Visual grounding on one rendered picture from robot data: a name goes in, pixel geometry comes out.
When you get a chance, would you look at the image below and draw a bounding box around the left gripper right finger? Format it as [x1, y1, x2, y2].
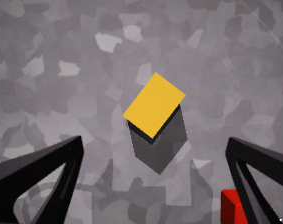
[225, 137, 283, 224]

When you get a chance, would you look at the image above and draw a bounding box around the red cube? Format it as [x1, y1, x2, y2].
[220, 189, 248, 224]

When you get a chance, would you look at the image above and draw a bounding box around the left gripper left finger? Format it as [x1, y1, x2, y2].
[0, 135, 84, 224]

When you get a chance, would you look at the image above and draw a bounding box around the yellow block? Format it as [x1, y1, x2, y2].
[123, 73, 185, 138]

